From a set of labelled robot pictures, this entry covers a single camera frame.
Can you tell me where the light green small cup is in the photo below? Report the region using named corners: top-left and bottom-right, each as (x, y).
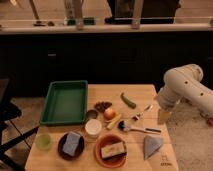
top-left (35, 134), bottom-right (51, 150)

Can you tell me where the blue sponge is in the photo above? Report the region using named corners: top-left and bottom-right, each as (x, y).
top-left (63, 132), bottom-right (81, 156)

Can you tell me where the grey folded cloth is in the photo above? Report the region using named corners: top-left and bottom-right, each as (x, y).
top-left (144, 136), bottom-right (164, 160)

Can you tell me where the green plastic tray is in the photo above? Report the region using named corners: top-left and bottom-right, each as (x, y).
top-left (40, 80), bottom-right (88, 126)

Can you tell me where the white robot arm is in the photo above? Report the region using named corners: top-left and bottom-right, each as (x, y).
top-left (155, 64), bottom-right (213, 125)

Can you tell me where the person in dark clothes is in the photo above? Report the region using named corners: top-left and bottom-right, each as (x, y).
top-left (105, 0), bottom-right (180, 24)

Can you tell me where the small dark metal cup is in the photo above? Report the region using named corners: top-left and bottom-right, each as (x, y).
top-left (86, 109), bottom-right (98, 120)

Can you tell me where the red yellow apple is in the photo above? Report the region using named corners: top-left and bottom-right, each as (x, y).
top-left (104, 108), bottom-right (115, 120)

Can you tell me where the orange bowl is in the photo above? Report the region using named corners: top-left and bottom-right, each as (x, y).
top-left (94, 134), bottom-right (127, 169)

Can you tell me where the beige sponge block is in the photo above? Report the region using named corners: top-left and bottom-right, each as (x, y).
top-left (101, 142), bottom-right (126, 159)

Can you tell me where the yellow corn piece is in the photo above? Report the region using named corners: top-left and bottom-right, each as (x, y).
top-left (106, 114), bottom-right (122, 130)

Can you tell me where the dark chair frame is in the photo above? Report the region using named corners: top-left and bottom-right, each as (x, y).
top-left (0, 78), bottom-right (40, 171)

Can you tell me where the dark brown plate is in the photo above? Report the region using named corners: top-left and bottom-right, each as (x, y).
top-left (58, 131), bottom-right (85, 160)

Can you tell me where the white cup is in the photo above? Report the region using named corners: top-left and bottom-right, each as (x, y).
top-left (85, 119), bottom-right (102, 138)

